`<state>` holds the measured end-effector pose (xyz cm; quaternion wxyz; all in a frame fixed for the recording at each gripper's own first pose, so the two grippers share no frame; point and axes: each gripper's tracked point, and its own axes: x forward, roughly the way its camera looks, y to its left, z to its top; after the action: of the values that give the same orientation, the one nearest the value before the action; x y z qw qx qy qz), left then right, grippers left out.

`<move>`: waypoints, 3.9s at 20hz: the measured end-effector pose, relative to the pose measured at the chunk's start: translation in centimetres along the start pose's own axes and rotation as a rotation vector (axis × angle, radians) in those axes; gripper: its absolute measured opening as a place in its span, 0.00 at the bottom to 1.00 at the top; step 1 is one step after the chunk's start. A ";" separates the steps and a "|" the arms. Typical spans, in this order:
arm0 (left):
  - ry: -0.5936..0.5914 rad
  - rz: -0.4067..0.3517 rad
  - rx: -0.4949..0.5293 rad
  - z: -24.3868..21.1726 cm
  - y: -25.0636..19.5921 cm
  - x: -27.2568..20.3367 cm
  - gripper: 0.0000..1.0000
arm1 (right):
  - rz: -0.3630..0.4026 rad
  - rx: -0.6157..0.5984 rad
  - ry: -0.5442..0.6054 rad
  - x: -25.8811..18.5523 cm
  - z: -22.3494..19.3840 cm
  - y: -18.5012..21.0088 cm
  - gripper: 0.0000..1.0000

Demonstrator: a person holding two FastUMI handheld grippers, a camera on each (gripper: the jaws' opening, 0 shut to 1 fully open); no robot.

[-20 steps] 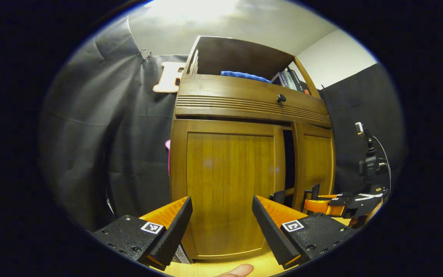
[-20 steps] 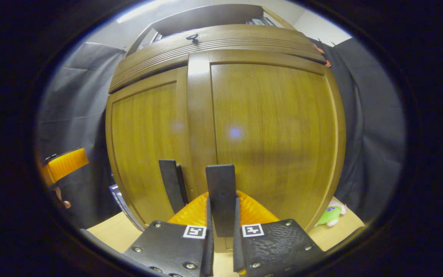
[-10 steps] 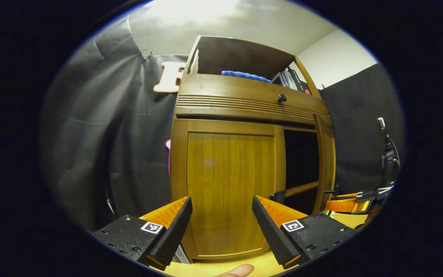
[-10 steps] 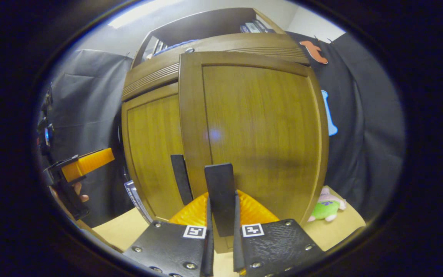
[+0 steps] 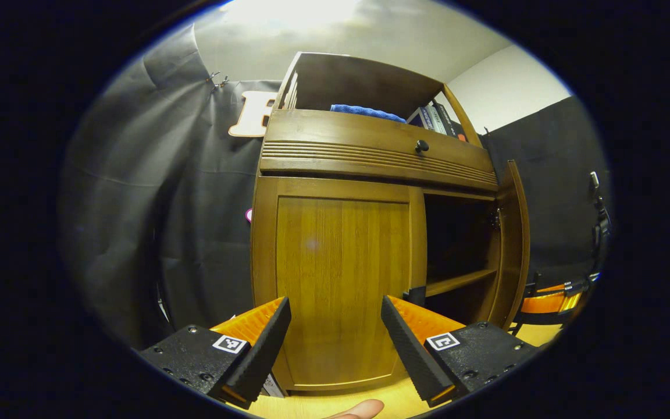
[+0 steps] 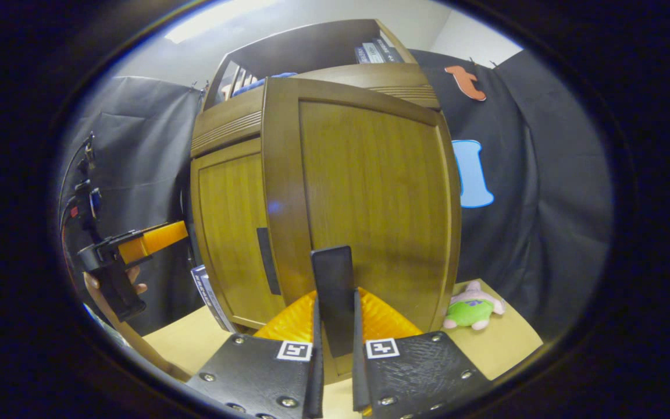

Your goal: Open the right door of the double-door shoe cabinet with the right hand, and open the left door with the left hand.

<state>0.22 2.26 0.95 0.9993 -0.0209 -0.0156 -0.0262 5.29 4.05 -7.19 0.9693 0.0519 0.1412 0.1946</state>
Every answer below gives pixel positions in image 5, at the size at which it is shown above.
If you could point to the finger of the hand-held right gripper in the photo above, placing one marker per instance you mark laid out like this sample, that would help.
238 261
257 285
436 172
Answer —
550 304
556 287

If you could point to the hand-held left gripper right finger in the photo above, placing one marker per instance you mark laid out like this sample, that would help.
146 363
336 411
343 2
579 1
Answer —
410 355

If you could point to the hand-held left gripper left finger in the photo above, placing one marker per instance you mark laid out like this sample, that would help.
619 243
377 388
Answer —
265 355

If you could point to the wooden cabinet door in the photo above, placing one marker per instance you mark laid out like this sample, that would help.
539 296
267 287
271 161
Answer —
512 244
341 262

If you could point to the wooden double-door shoe cabinet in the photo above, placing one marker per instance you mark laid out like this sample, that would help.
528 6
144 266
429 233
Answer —
358 81

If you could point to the metal door hinge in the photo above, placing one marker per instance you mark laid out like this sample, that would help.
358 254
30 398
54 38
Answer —
495 219

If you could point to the blue white book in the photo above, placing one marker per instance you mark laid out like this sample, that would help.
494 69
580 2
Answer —
273 387

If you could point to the wooden inner shelf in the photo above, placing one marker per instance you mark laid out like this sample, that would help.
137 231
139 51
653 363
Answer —
457 282

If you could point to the black book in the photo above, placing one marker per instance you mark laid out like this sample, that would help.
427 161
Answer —
451 125

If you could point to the black drawer knob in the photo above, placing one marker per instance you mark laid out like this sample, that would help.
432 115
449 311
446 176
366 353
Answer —
421 146

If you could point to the light grey book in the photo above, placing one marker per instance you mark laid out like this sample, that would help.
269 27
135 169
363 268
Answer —
435 119

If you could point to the dark blue book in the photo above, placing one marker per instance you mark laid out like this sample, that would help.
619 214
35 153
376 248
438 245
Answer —
419 118

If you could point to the wooden drawer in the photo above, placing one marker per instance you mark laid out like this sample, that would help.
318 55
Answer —
341 134

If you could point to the blue towel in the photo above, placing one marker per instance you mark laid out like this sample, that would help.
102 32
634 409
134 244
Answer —
364 112

